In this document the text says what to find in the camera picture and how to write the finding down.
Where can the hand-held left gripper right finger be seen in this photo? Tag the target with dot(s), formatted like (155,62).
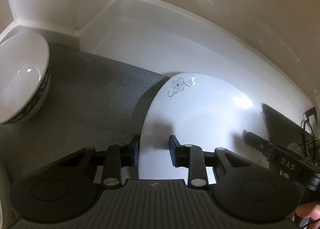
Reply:
(173,150)

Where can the white flower print plate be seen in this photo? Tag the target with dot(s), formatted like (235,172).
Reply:
(205,109)

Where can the grey fabric mat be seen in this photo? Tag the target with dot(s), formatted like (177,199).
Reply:
(95,99)

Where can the pale green-white bowl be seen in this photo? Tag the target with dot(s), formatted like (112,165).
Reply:
(3,194)

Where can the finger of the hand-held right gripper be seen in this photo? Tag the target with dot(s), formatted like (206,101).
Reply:
(257,144)
(282,124)

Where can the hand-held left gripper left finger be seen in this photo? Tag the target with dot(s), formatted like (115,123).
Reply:
(135,150)

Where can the person's right hand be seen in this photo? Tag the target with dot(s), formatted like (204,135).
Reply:
(308,210)

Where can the white bowl blue patterned outside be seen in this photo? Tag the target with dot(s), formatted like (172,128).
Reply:
(20,68)

